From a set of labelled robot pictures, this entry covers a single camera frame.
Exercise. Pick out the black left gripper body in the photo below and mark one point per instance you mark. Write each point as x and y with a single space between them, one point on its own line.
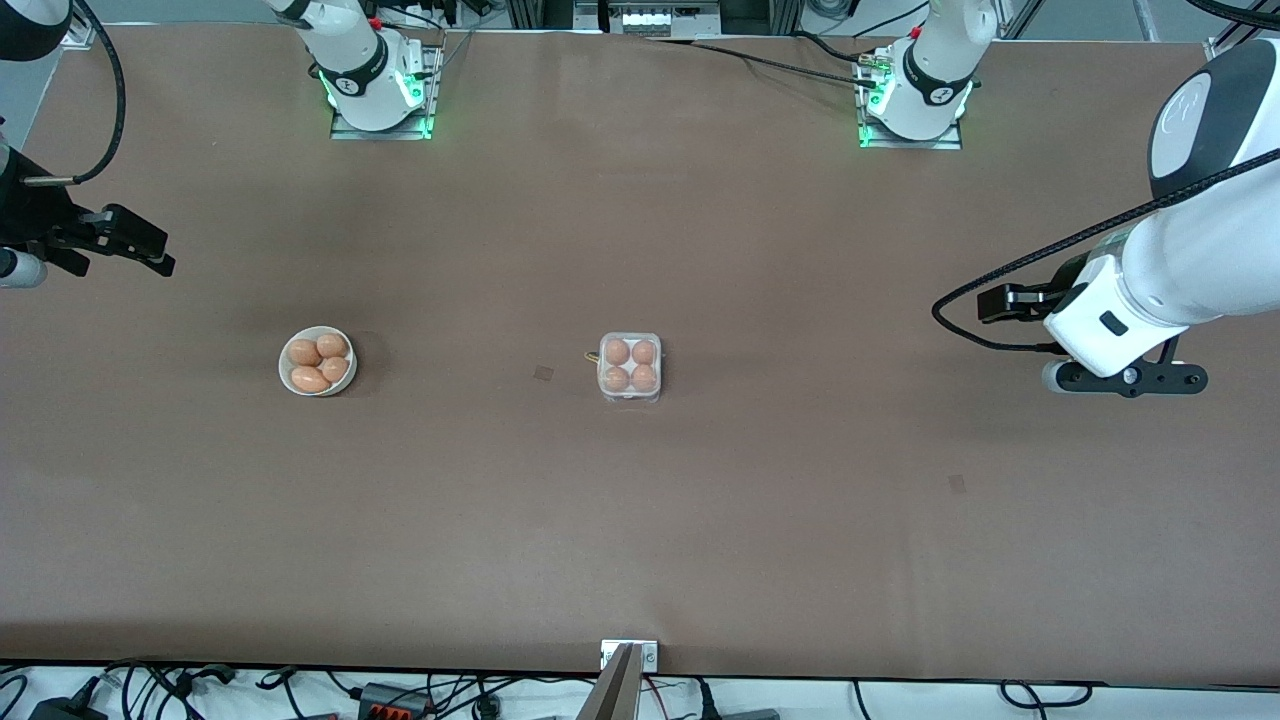
1062 281

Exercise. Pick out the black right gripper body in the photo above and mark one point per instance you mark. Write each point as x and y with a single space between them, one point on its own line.
30 216

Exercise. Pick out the clear plastic egg box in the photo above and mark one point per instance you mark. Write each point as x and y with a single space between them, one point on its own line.
630 337

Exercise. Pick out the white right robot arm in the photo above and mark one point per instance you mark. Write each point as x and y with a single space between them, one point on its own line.
350 60

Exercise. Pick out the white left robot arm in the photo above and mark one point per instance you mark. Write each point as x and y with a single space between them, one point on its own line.
1200 250

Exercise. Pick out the white bowl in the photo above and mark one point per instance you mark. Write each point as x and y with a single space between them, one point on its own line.
285 380

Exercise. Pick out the aluminium corner profile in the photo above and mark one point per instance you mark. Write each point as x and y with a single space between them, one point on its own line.
1225 45

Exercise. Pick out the black power plug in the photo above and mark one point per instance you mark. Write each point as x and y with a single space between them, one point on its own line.
65 708

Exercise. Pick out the white socket strip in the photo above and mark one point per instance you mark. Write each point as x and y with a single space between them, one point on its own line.
655 17

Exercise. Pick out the black adapter with orange connectors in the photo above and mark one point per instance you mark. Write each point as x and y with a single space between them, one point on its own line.
392 702

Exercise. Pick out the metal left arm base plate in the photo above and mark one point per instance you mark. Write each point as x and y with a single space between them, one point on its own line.
905 143

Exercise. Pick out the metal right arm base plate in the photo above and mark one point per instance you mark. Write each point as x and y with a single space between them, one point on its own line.
400 130

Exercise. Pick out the aluminium frame structure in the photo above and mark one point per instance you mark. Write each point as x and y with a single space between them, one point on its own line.
540 14

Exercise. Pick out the silver camera mount plate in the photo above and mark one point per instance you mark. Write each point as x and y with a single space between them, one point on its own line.
648 655

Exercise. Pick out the grey camera mount beam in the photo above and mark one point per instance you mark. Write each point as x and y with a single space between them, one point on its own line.
610 695

